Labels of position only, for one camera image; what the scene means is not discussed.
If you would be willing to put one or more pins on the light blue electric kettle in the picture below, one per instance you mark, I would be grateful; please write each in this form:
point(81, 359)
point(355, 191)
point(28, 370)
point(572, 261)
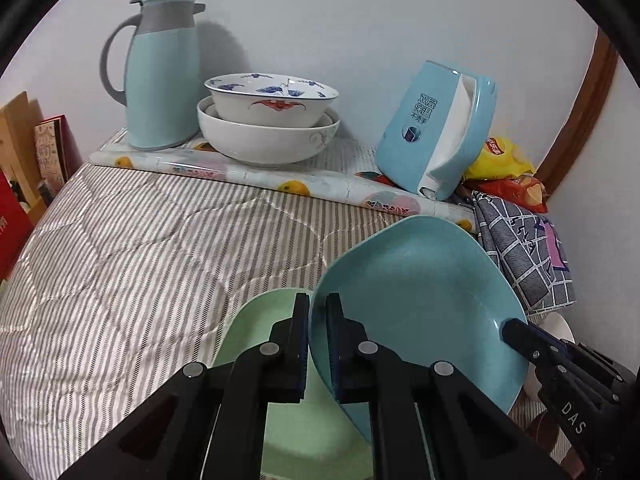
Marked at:
point(438, 131)

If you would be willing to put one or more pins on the red chips bag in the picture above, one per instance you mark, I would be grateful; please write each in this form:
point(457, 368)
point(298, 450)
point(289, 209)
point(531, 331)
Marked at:
point(525, 191)

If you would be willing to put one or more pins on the red box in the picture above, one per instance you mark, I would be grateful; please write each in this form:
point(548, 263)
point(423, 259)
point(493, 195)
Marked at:
point(15, 228)

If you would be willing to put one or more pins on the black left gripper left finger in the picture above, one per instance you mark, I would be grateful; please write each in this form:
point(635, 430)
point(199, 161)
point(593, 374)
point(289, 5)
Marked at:
point(207, 422)

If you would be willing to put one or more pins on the teal thermos jug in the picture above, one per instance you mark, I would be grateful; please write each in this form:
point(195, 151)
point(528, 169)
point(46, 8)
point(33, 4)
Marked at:
point(162, 82)

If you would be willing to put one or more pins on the grey checked folded cloth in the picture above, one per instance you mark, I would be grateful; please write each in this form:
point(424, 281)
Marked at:
point(527, 250)

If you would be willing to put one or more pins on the light blue square plate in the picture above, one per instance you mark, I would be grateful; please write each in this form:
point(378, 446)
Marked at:
point(424, 288)

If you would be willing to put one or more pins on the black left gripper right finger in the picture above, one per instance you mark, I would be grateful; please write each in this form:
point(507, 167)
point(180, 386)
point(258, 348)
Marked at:
point(427, 422)

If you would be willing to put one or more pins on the fruit print rolled mat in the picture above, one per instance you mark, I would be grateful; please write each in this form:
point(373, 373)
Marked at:
point(342, 173)

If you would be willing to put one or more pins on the blue patterned porcelain bowl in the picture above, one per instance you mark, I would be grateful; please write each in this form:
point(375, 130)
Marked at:
point(270, 100)

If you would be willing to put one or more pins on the striped quilted table cover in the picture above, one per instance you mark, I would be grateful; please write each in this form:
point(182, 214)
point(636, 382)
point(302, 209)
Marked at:
point(128, 277)

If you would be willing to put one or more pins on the patterned book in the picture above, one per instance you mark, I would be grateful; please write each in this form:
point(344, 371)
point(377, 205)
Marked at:
point(57, 153)

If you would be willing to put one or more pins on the yellow chips bag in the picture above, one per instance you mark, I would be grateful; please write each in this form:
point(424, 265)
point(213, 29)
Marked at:
point(500, 158)

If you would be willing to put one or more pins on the white porcelain bowl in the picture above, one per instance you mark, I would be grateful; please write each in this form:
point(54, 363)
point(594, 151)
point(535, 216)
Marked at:
point(265, 146)

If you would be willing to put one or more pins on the light green square plate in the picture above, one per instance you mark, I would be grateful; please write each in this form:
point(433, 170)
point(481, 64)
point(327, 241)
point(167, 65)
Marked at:
point(310, 440)

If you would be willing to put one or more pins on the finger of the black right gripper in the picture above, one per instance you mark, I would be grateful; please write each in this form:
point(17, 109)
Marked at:
point(537, 346)

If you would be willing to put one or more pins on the brown wooden door frame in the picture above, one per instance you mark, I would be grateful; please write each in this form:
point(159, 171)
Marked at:
point(584, 114)

